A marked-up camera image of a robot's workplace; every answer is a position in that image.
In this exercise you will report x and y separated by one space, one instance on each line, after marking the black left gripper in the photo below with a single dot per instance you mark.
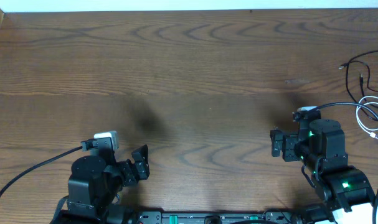
132 169

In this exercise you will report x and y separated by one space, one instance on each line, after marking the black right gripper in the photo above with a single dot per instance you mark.
288 147

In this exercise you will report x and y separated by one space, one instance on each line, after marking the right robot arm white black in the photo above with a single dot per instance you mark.
320 145

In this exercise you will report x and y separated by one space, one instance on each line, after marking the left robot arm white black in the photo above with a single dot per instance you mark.
96 181

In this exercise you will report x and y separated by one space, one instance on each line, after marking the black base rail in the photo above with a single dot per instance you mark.
232 218

